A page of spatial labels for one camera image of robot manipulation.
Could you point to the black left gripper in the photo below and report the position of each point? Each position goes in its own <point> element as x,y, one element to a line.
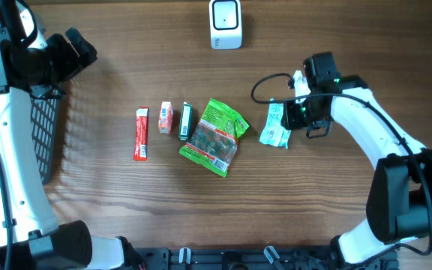
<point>73,62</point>

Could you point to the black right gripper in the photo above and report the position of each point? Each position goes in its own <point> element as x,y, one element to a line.
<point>292,121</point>

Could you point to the pale teal wipes packet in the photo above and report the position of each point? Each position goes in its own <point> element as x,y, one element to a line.
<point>274,134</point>

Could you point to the green snack bag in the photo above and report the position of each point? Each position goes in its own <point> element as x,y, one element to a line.
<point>215,140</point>

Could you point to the dark green small box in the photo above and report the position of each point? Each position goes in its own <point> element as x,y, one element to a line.
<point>185,122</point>

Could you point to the red Kleenex tissue pack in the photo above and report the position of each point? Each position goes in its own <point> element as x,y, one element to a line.
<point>165,120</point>

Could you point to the red stick packet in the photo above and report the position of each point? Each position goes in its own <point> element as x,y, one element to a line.
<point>141,137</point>

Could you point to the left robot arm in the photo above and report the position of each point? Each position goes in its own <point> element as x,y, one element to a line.
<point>33,68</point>

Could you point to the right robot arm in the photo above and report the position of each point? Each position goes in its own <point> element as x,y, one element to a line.
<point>399,204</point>

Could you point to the white barcode scanner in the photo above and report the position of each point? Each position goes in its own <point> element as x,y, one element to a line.
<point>225,21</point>

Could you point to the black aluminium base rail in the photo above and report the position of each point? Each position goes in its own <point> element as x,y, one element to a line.
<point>268,258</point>

